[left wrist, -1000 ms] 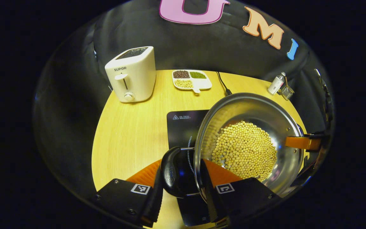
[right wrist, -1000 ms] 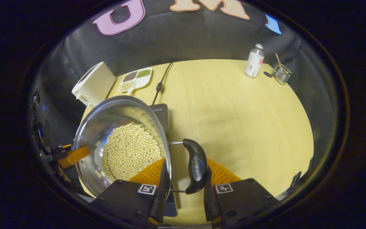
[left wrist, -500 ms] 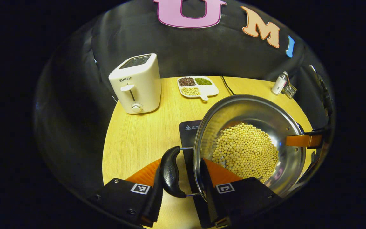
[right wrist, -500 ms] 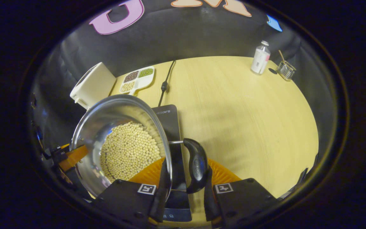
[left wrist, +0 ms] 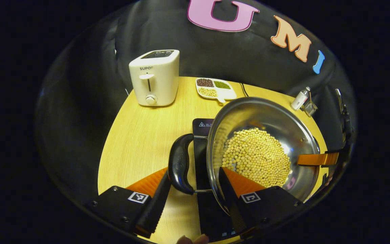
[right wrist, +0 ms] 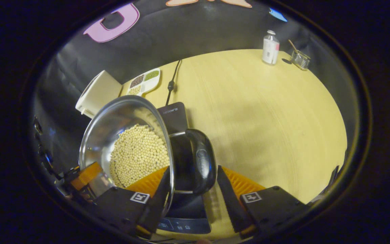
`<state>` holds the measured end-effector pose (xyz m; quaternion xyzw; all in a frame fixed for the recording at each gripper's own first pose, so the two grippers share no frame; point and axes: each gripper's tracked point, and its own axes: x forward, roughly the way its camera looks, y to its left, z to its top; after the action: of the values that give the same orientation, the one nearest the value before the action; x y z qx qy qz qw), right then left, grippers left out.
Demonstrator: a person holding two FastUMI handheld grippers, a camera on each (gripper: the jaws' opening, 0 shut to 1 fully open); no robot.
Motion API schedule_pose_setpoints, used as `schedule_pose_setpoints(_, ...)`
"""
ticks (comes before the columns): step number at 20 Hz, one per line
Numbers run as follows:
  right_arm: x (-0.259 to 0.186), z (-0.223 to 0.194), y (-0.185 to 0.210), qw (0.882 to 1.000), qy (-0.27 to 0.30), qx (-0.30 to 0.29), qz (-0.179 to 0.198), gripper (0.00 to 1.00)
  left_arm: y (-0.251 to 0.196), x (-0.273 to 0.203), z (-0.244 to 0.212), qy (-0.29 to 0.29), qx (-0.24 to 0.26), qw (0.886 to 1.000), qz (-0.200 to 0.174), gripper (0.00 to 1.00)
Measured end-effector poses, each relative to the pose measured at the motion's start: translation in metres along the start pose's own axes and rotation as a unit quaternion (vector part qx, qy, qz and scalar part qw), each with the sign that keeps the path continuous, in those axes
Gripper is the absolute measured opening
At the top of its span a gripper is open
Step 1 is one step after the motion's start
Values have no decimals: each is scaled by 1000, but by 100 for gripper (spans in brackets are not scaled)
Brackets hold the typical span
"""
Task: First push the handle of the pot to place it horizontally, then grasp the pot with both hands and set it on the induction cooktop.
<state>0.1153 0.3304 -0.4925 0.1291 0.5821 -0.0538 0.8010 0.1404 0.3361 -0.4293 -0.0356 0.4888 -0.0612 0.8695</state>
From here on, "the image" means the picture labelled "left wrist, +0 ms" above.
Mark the stainless steel pot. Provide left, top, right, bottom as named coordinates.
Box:
left=168, top=97, right=321, bottom=217

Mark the black induction cooktop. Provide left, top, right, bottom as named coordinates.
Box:
left=192, top=118, right=248, bottom=242

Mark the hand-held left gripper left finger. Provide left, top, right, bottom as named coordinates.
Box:
left=86, top=167, right=172, bottom=238

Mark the clear glass holder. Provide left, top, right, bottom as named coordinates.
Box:
left=303, top=101, right=319, bottom=118

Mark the pile of soybeans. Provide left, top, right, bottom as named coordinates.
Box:
left=222, top=127, right=291, bottom=189

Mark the white divided dish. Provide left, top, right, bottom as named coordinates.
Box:
left=195, top=77, right=237, bottom=103

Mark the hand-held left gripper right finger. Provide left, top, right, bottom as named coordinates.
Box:
left=217, top=166, right=304, bottom=238

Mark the white toaster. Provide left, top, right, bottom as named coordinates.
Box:
left=128, top=49, right=180, bottom=107

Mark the white plastic bottle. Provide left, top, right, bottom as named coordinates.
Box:
left=290, top=86, right=311, bottom=111

